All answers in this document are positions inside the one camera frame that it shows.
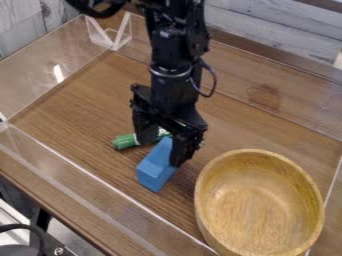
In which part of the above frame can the black metal table frame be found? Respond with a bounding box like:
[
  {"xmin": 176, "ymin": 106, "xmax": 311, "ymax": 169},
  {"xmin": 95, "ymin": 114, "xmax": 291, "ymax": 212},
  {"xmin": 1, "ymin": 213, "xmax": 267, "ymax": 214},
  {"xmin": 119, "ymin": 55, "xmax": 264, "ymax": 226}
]
[{"xmin": 29, "ymin": 208, "xmax": 77, "ymax": 256}]

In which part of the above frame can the clear acrylic enclosure wall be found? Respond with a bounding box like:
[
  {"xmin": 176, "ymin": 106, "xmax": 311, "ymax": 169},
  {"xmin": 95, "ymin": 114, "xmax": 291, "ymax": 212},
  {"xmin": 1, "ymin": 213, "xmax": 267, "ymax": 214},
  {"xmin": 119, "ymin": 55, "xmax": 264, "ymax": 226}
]
[{"xmin": 0, "ymin": 18, "xmax": 342, "ymax": 256}]

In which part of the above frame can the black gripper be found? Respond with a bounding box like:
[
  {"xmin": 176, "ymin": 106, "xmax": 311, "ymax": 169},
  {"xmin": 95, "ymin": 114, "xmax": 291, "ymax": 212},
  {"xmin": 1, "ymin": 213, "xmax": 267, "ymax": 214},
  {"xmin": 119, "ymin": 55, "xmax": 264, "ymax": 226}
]
[{"xmin": 130, "ymin": 63, "xmax": 207, "ymax": 167}]

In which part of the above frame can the blue rectangular block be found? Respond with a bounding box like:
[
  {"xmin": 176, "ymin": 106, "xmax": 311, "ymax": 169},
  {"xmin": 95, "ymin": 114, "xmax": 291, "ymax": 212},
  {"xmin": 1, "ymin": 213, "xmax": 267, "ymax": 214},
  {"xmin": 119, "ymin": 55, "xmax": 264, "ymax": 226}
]
[{"xmin": 136, "ymin": 137, "xmax": 178, "ymax": 192}]

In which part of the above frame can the black cable lower left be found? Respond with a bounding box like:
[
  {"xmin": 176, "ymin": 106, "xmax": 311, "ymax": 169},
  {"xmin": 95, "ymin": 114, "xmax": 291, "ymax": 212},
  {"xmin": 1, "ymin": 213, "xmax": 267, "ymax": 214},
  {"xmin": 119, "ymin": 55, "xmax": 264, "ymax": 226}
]
[{"xmin": 0, "ymin": 224, "xmax": 47, "ymax": 256}]

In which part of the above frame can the brown wooden bowl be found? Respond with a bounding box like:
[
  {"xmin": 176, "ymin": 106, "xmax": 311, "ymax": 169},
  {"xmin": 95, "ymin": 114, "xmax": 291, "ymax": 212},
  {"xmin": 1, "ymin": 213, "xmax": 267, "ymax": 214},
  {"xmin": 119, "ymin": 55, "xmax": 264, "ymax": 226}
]
[{"xmin": 194, "ymin": 149, "xmax": 325, "ymax": 256}]

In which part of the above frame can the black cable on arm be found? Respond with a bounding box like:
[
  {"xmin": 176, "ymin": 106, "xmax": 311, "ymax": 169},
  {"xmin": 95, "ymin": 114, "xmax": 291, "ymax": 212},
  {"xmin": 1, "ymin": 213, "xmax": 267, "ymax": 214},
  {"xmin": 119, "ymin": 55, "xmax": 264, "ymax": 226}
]
[{"xmin": 186, "ymin": 58, "xmax": 218, "ymax": 99}]

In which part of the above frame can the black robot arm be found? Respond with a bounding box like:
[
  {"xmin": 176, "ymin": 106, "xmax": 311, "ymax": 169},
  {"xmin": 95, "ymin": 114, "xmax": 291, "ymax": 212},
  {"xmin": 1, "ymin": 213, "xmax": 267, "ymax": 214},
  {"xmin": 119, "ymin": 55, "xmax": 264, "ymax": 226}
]
[{"xmin": 65, "ymin": 0, "xmax": 210, "ymax": 166}]

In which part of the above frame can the green Expo marker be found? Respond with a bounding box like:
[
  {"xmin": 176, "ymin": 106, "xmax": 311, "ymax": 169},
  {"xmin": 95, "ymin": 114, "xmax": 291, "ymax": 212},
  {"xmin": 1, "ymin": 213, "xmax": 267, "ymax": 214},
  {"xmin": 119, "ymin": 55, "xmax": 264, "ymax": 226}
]
[{"xmin": 111, "ymin": 128, "xmax": 171, "ymax": 150}]

